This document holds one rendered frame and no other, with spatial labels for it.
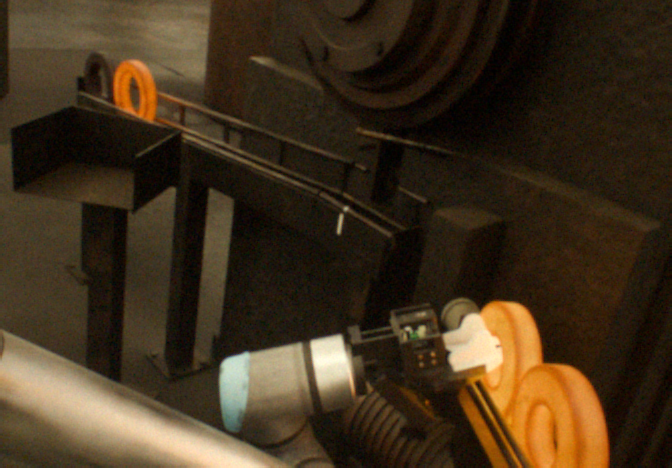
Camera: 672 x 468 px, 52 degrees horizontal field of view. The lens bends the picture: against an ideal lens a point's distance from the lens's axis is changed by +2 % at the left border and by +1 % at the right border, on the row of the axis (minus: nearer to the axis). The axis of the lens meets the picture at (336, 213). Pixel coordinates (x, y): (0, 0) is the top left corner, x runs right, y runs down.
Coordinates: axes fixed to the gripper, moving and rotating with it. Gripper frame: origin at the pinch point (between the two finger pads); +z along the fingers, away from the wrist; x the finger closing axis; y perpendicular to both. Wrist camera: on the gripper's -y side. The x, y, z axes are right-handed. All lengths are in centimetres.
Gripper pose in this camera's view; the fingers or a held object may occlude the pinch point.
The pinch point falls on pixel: (505, 351)
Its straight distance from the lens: 93.3
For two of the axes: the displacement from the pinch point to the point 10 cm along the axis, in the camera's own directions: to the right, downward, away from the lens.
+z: 9.8, -1.9, 0.4
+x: -1.1, -4.2, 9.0
